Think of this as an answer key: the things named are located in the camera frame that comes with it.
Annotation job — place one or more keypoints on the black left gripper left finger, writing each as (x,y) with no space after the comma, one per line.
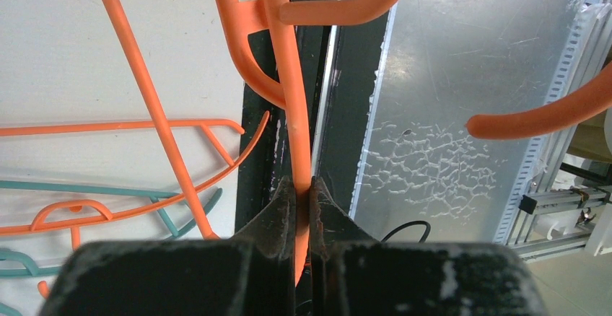
(250,273)

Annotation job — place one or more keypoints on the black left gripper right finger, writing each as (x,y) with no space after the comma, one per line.
(355,274)

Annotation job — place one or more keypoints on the orange plastic hanger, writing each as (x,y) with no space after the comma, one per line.
(59,153)
(262,43)

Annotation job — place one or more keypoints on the teal plastic hanger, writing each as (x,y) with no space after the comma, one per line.
(30,268)

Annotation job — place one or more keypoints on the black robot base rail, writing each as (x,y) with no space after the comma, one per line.
(280,18)

